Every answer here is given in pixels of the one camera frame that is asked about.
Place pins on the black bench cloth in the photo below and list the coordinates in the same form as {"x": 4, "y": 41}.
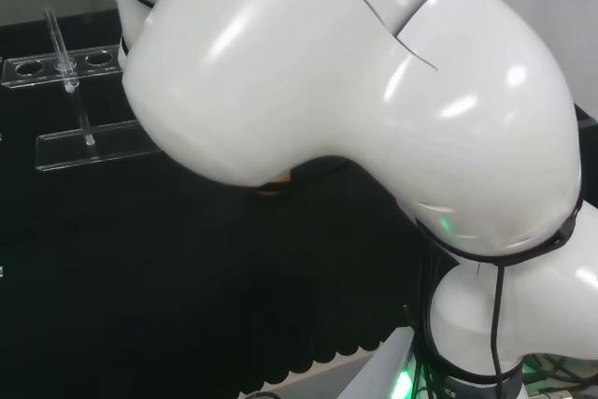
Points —
{"x": 140, "y": 277}

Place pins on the clear acrylic funnel stand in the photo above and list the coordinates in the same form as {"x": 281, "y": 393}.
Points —
{"x": 70, "y": 142}

